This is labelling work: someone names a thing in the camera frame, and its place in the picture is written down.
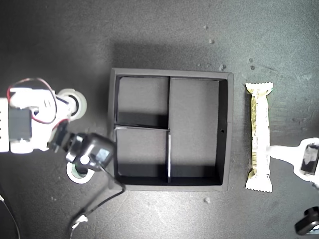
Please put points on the plain white tape roll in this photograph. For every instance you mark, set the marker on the plain white tape roll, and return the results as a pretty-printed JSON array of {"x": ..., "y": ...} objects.
[{"x": 81, "y": 104}]

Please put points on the snack bar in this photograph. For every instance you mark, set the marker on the snack bar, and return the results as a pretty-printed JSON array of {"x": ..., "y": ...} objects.
[{"x": 260, "y": 119}]

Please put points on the white tape roll green core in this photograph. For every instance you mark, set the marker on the white tape roll green core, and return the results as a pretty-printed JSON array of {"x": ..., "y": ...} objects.
[{"x": 74, "y": 178}]

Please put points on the black tray with wells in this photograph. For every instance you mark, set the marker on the black tray with wells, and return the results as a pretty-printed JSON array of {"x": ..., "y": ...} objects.
[{"x": 194, "y": 104}]

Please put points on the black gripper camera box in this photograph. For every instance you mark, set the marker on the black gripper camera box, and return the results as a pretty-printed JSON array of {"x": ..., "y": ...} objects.
[
  {"x": 305, "y": 225},
  {"x": 94, "y": 147}
]

